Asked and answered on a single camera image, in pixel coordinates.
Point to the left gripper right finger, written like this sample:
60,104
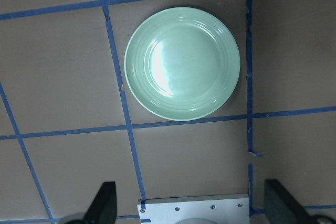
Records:
281,207

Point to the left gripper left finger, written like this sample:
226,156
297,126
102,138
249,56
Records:
103,208

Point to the left green plate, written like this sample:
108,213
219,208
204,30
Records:
182,64

